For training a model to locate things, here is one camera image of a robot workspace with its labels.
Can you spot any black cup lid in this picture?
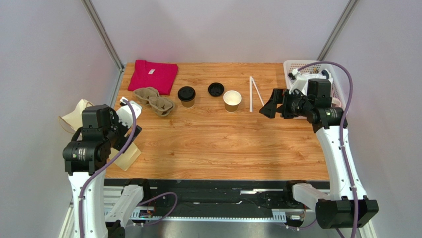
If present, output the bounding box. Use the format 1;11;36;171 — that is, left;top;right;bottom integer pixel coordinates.
177;86;196;100
208;82;225;97

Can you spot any brown paper cup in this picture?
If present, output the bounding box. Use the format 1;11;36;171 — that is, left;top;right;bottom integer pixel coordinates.
223;90;242;113
181;98;195;108

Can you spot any folded red cloth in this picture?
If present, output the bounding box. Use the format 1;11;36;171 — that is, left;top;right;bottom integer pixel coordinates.
128;59;179;95

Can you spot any white crumpled garment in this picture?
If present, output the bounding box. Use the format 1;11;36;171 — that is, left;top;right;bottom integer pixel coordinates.
305;69;333;83

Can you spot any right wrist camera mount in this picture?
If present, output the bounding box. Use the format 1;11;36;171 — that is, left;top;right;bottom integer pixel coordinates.
289;69;319;95

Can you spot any pink strap item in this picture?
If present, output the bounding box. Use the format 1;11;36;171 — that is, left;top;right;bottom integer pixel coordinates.
331;97;342;107

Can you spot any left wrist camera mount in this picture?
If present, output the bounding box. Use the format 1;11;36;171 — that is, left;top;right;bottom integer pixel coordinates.
116;97;142;128

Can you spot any brown paper bag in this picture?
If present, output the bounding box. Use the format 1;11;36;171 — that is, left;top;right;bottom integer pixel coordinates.
58;99;141;171

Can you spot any white plastic basket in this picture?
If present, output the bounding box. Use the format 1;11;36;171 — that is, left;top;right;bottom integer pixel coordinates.
283;60;346;109

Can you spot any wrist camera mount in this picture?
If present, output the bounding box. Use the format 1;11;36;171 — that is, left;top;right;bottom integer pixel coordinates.
116;97;142;128
289;69;319;95

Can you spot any pulp cup carrier tray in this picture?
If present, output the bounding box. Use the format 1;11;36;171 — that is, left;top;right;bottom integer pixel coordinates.
133;87;176;117

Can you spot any purple cable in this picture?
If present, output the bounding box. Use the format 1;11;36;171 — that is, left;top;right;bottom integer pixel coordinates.
78;99;179;238
296;61;359;238

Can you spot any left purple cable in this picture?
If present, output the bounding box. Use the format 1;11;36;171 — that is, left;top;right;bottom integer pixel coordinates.
78;99;179;238

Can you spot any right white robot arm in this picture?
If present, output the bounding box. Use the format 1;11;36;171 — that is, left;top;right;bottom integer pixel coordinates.
259;79;379;229

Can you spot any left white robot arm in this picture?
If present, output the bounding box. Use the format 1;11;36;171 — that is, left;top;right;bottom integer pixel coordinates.
63;101;151;238

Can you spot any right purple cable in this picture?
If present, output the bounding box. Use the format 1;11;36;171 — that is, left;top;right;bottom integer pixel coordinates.
296;61;359;238

